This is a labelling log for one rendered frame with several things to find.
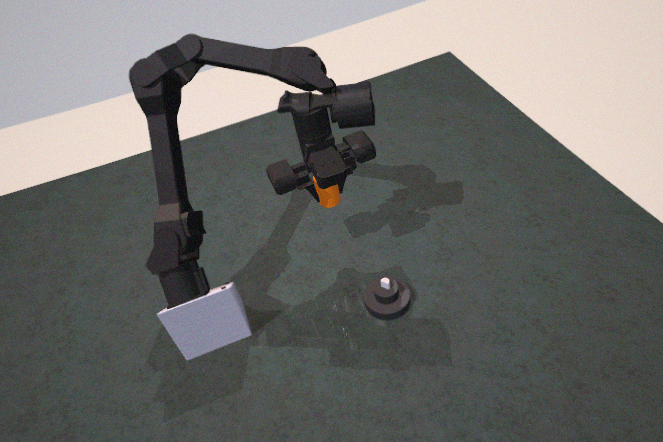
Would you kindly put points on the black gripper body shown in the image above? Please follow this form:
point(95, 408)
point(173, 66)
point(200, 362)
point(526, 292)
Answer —
point(285, 178)

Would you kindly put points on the orange knob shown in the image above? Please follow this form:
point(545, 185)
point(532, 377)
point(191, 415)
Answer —
point(329, 197)

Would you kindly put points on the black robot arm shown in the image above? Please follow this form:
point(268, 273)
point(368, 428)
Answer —
point(157, 83)

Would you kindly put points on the dark grey round pedestal with silver shaft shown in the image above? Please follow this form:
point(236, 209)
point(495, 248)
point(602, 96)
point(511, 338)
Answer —
point(387, 298)

